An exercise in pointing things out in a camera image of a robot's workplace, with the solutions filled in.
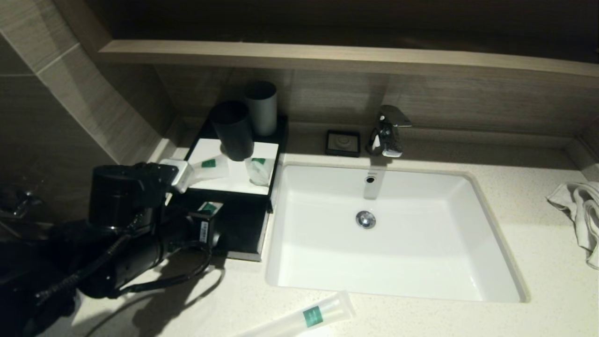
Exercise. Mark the grey tumbler cup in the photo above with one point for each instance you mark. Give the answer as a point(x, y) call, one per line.
point(262, 112)

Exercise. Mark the white ceramic sink basin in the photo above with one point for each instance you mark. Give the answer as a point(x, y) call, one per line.
point(398, 262)

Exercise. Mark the black square soap dish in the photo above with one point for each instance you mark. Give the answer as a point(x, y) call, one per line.
point(343, 142)

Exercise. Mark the white ribbed tray mat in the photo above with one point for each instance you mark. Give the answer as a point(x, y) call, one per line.
point(234, 180)

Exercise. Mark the black tumbler cup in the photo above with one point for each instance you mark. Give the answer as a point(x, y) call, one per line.
point(231, 131)

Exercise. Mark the chrome bathtub faucet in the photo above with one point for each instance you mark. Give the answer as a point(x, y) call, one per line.
point(16, 203)

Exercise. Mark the white vanity kit packet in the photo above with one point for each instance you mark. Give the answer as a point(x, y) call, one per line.
point(210, 171)

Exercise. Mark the white crumpled towel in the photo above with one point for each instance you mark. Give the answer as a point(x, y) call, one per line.
point(585, 210)

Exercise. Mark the black amenity box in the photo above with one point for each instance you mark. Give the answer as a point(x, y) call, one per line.
point(280, 140)

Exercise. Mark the white shower cap packet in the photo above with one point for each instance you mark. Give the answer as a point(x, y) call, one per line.
point(259, 173)

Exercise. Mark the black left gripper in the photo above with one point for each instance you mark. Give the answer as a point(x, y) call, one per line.
point(187, 236)

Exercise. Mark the chrome sink faucet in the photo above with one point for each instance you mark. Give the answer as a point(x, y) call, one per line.
point(388, 133)

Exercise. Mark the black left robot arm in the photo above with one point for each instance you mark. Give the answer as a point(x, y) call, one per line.
point(126, 196)

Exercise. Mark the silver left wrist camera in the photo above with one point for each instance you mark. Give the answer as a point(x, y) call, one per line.
point(180, 174)

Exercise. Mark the wide toothbrush packet green label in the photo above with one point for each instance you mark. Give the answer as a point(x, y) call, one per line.
point(313, 316)

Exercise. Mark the chrome sink drain plug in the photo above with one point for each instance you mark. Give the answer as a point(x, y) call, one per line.
point(365, 219)

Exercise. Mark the light wooden wall shelf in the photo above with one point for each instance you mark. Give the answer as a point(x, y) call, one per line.
point(327, 56)

